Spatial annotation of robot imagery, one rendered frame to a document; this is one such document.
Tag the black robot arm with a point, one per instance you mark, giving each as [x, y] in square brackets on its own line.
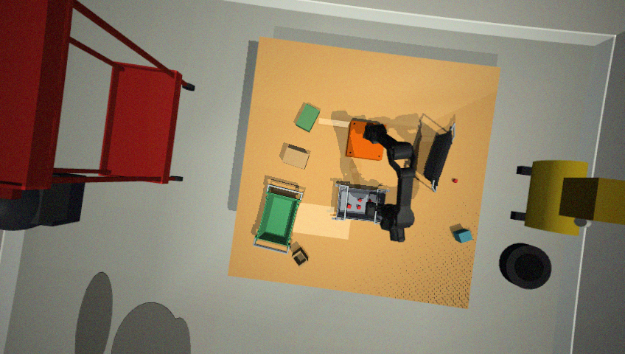
[400, 215]

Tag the green rectangular block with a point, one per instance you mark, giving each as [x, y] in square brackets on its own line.
[307, 118]

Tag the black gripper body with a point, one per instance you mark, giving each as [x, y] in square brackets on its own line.
[371, 208]

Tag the small teal cube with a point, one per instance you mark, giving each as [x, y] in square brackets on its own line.
[462, 235]

